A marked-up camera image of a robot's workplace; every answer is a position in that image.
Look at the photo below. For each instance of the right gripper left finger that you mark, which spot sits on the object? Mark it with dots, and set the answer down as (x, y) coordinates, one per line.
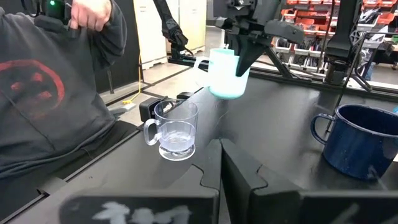
(174, 205)

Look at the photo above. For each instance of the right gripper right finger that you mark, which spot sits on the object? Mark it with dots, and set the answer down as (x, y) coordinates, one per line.
(280, 205)

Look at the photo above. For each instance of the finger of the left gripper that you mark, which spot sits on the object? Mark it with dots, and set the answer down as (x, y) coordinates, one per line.
(245, 56)

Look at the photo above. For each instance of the mint green mug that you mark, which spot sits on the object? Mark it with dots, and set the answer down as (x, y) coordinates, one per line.
(224, 77)

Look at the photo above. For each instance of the dark blue enamel mug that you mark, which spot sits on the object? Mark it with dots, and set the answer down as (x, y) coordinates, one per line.
(357, 149)

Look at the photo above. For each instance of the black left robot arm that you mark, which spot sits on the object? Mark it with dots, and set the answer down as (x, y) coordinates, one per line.
(342, 31)

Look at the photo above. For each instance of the white cabinet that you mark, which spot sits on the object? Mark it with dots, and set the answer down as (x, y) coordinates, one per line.
(194, 21)
(150, 31)

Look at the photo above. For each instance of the storage rack with red bins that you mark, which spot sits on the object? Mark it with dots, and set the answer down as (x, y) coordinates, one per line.
(317, 23)

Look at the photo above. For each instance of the person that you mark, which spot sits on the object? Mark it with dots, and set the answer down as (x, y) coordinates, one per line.
(46, 124)

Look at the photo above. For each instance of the person's hand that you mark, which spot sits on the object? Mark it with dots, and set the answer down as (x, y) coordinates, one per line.
(90, 14)

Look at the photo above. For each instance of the black table frame rail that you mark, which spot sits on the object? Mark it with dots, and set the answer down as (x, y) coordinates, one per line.
(311, 81)

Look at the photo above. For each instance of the small black mount block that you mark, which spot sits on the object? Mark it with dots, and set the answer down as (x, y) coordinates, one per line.
(185, 95)

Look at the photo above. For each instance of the small black box camera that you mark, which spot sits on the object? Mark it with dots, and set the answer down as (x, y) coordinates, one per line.
(146, 109)

